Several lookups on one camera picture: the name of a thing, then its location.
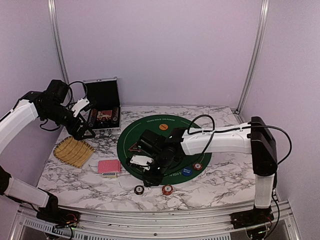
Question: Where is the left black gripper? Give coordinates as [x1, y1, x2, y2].
[42, 103, 96, 141]

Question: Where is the black poker chip stack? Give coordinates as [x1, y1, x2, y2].
[134, 185, 145, 195]

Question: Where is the red poker chip stack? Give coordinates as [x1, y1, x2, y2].
[162, 184, 174, 196]

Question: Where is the triangular all-in button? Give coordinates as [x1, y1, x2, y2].
[128, 142, 141, 153]

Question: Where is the blue small blind button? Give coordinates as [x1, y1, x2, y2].
[181, 167, 193, 177]

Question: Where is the red-backed card deck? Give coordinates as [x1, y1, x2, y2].
[98, 159, 121, 174]

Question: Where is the orange big blind button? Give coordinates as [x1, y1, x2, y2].
[159, 123, 169, 131]

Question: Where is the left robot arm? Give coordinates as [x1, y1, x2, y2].
[0, 79, 95, 223]

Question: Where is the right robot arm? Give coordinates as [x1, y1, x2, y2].
[131, 117, 278, 224]

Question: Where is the left chip row in case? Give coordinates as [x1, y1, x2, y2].
[88, 108, 98, 128]

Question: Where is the chip row in case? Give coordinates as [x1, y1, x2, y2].
[88, 108, 98, 128]
[111, 107, 119, 124]

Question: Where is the woven bamboo tray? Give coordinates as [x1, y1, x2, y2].
[53, 136, 95, 169]

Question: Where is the card deck in case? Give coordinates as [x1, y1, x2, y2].
[96, 110, 112, 121]

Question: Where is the right chip row in case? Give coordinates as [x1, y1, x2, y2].
[111, 107, 119, 124]

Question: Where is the playing card box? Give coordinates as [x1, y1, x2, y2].
[101, 172, 118, 179]

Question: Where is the aluminium poker case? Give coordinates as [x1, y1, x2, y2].
[83, 76, 121, 138]

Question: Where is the round green poker mat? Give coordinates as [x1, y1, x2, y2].
[117, 114, 212, 185]

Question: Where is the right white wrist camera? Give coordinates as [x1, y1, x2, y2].
[129, 155, 154, 171]

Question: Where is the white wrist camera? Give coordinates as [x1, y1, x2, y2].
[129, 155, 154, 171]
[71, 98, 97, 117]

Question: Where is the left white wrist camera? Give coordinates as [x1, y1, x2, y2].
[71, 98, 97, 117]

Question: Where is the front aluminium rail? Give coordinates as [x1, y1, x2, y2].
[9, 199, 301, 240]

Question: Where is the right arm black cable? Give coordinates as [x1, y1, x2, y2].
[186, 114, 293, 166]

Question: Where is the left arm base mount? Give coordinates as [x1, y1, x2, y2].
[36, 206, 80, 228]

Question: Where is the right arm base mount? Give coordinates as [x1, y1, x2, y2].
[230, 206, 275, 229]

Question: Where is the left aluminium frame post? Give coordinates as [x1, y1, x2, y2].
[47, 0, 70, 84]

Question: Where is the aluminium frame post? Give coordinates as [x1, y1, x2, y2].
[47, 0, 70, 84]
[234, 0, 270, 115]

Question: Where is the right aluminium frame post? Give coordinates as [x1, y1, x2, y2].
[234, 0, 270, 115]

